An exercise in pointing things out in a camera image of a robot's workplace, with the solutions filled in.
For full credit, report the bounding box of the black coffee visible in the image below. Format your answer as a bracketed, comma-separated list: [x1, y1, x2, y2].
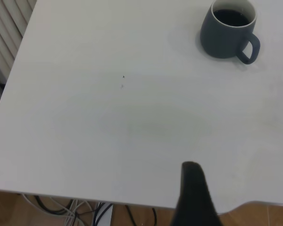
[213, 8, 250, 27]

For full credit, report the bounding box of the white ribbed radiator panel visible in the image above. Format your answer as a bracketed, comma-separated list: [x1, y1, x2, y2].
[0, 0, 37, 99]

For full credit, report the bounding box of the white table leg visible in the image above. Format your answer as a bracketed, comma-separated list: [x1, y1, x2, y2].
[92, 202, 114, 226]

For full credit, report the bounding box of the white floor cable bundle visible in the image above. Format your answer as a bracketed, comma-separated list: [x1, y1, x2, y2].
[21, 193, 87, 226]

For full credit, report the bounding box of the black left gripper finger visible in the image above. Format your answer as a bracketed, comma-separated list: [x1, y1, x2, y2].
[171, 161, 224, 226]

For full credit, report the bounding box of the grey ceramic mug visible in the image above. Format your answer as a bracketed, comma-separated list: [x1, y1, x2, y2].
[200, 0, 261, 65]

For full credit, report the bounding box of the black floor cable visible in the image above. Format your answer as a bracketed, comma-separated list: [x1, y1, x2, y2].
[125, 204, 158, 226]
[34, 195, 74, 215]

